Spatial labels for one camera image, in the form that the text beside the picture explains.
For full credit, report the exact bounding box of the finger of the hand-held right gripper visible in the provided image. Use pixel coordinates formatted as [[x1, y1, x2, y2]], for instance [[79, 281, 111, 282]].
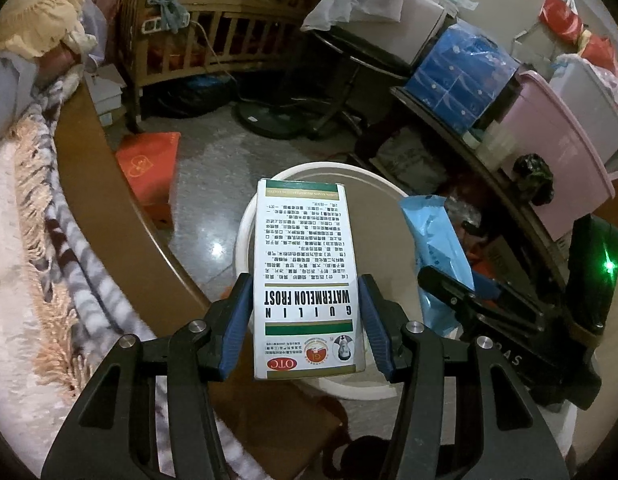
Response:
[[418, 266, 495, 331], [472, 277, 547, 341]]

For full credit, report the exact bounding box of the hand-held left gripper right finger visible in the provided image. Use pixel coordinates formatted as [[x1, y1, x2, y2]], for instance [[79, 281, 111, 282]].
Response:
[[358, 274, 572, 480]]

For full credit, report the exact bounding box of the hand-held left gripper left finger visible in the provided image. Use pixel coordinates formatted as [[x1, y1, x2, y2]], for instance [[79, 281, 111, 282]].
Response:
[[41, 272, 255, 480]]

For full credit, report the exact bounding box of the blue plastic packet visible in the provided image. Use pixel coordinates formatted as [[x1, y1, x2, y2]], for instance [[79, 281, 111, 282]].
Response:
[[399, 194, 477, 338]]

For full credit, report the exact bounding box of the white and green medicine box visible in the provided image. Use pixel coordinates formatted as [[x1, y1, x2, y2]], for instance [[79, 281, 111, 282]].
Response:
[[253, 178, 368, 380]]

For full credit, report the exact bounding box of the white plastic bucket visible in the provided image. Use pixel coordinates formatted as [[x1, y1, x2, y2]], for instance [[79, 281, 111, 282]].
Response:
[[233, 161, 415, 402]]

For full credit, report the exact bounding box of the black figurine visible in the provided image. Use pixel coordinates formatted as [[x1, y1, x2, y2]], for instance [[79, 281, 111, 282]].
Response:
[[512, 152, 555, 206]]

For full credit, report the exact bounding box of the pink storage bin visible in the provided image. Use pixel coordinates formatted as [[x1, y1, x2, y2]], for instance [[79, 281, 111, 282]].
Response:
[[499, 70, 616, 241]]

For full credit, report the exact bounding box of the dark wooden table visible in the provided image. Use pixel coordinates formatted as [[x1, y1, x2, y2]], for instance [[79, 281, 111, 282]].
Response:
[[389, 85, 570, 281]]

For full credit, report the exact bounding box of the white sack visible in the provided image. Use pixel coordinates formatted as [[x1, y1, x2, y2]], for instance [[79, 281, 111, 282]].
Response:
[[376, 135, 440, 196]]

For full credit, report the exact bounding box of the striped fringed blanket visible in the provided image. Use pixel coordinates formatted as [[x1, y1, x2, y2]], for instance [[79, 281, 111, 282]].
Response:
[[9, 65, 270, 480]]

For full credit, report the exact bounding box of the white storage bin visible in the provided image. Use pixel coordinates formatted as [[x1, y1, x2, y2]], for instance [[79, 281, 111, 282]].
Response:
[[548, 55, 618, 178]]

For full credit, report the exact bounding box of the red gift box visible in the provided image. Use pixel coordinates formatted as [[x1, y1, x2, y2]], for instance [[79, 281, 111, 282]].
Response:
[[115, 131, 182, 228]]

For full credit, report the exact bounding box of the blue tissue pack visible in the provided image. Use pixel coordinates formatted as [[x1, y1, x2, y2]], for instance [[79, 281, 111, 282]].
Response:
[[405, 24, 521, 133]]

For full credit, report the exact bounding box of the black fan base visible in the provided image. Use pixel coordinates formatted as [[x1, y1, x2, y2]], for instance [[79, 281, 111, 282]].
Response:
[[233, 100, 315, 138]]

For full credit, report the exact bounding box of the peach blanket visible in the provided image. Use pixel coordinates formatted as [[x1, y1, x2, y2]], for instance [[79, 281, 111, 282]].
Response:
[[0, 150, 94, 461]]

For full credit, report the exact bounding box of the red bag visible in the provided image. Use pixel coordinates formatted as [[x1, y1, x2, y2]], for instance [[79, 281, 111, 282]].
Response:
[[539, 0, 585, 41], [579, 32, 618, 73]]

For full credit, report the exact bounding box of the black bag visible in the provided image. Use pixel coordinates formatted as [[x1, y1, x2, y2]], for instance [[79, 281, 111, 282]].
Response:
[[141, 75, 237, 118]]

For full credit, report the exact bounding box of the black chair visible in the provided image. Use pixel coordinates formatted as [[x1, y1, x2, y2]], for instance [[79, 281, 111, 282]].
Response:
[[306, 25, 415, 138]]

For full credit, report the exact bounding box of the grey storage box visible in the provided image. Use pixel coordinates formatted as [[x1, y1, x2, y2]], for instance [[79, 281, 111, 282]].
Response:
[[394, 0, 462, 68]]

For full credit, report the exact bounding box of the white shoe box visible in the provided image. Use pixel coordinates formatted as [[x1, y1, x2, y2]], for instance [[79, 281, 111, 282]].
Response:
[[84, 65, 126, 128]]

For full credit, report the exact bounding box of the wooden crib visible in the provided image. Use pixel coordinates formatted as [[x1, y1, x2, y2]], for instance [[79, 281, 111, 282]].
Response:
[[120, 0, 335, 133]]

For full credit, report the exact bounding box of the blue cloth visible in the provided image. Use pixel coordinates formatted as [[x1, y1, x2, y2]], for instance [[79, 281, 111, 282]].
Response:
[[148, 0, 191, 35]]

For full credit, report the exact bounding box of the yellow frilled blanket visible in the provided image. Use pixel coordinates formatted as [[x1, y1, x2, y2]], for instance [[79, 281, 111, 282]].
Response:
[[0, 0, 97, 58]]

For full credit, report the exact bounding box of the brown wooden bed frame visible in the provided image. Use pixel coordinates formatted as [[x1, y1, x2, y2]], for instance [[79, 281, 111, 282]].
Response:
[[54, 72, 350, 461]]

